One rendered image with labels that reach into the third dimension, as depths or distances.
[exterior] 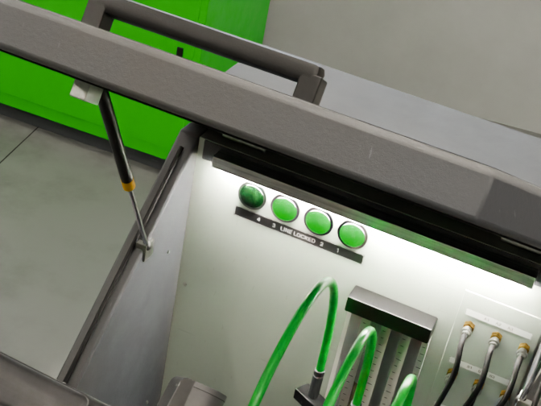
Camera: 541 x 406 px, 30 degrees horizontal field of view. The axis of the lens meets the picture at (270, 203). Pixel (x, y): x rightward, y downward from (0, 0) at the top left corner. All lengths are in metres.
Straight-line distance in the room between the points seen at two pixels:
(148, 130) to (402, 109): 2.59
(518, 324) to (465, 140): 0.33
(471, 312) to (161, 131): 2.78
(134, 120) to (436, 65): 1.82
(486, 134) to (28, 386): 0.94
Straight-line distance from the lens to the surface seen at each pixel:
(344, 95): 1.79
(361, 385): 1.61
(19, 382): 1.17
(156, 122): 4.25
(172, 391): 1.24
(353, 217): 1.58
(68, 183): 4.24
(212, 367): 1.90
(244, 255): 1.73
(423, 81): 5.45
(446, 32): 5.34
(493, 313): 1.62
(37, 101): 4.51
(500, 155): 1.72
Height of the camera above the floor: 2.25
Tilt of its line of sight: 32 degrees down
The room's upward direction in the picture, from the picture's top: 11 degrees clockwise
